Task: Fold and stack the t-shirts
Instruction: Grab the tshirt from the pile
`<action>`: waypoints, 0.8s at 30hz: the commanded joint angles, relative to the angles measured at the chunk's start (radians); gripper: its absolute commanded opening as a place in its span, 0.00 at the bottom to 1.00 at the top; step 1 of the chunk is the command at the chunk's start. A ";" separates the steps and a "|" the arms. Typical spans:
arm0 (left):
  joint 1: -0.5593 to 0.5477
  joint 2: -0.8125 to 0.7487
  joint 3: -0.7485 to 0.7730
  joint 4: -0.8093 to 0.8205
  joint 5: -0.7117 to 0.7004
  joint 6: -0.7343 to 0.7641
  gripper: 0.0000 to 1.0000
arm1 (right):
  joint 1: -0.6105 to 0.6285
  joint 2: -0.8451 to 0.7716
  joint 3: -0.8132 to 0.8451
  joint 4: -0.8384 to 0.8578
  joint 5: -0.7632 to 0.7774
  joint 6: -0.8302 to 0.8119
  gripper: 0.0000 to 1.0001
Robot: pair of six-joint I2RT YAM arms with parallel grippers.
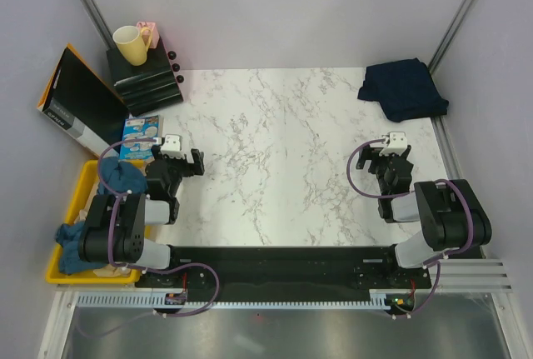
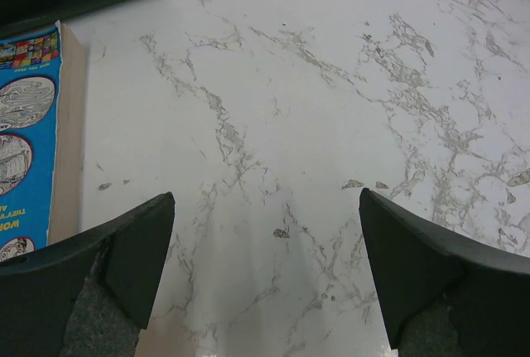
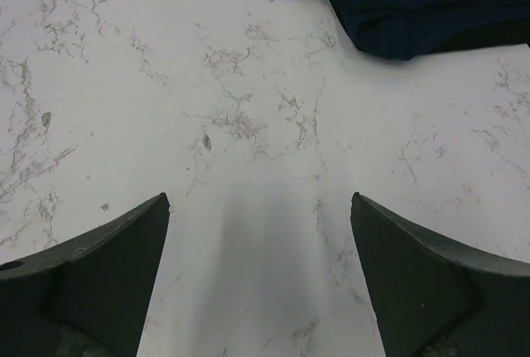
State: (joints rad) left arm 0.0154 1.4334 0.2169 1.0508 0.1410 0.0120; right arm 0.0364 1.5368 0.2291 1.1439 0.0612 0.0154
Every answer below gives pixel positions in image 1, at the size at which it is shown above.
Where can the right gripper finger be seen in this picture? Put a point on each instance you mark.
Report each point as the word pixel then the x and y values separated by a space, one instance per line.
pixel 404 156
pixel 364 156

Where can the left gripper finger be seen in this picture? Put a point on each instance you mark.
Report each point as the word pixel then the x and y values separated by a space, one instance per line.
pixel 196 155
pixel 197 169

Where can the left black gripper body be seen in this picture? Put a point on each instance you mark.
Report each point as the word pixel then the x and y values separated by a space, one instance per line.
pixel 179 167

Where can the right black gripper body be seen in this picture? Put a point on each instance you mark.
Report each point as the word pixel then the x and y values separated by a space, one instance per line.
pixel 378 165

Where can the teal blue t-shirt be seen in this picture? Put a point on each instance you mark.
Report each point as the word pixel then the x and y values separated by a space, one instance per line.
pixel 120 176

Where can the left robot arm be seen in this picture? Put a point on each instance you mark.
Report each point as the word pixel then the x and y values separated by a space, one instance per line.
pixel 114 230

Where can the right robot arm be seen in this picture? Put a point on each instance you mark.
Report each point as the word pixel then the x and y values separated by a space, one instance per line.
pixel 451 217

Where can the blue picture booklet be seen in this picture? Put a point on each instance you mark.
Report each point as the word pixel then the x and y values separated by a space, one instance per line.
pixel 136 128

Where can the folded navy t-shirt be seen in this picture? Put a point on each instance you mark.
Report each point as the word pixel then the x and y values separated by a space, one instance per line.
pixel 404 90

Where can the black stepped stand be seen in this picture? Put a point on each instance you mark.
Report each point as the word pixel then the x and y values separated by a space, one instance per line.
pixel 149 87

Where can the black orange cardboard box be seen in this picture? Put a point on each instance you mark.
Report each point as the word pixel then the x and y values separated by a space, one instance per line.
pixel 78 101

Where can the beige t-shirt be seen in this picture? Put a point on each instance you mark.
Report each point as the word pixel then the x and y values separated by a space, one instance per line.
pixel 107 271

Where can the pink small box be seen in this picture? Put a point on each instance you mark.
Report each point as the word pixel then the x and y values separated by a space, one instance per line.
pixel 149 33

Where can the yellow ceramic mug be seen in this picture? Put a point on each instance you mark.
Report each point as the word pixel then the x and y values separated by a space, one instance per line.
pixel 130 44

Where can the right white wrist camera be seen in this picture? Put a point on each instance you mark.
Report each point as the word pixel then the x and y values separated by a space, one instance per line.
pixel 395 141

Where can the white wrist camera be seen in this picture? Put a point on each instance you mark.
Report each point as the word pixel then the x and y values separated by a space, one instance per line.
pixel 395 141
pixel 172 146

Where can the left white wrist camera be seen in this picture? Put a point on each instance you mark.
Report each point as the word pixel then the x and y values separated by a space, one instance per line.
pixel 172 146

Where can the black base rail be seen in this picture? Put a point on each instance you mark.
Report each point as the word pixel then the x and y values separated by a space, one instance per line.
pixel 286 272

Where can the grey slotted cable duct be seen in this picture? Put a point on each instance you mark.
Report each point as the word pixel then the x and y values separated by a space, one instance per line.
pixel 160 300

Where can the right aluminium frame post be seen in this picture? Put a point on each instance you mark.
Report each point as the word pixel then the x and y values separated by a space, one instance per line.
pixel 454 27

